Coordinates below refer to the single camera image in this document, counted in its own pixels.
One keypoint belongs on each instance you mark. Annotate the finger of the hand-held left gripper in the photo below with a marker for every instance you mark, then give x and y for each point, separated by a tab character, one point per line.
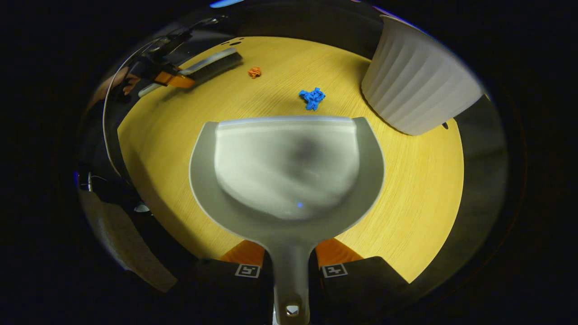
178	80

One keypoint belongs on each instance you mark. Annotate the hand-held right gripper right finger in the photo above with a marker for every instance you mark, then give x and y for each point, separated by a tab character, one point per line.
361	289

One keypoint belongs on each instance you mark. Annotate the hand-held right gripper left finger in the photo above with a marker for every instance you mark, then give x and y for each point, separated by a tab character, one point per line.
216	289

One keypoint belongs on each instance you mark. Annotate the small white broom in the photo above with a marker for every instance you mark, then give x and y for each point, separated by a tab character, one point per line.
212	65

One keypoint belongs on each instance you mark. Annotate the orange paper scrap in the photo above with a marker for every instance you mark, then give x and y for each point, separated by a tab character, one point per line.
254	72

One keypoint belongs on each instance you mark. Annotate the blue paper scrap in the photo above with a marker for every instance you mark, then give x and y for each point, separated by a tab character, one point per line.
311	98

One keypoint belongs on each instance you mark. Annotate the white dustpan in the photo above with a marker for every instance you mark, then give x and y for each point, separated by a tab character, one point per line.
289	167

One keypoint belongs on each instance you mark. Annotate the white garbage bin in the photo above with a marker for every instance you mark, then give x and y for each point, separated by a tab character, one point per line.
420	76

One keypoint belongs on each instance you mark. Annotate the wooden desktop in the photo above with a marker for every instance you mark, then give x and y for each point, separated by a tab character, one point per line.
406	189

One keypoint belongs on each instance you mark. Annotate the person's beige trousers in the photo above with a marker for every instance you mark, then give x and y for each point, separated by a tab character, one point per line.
126	243

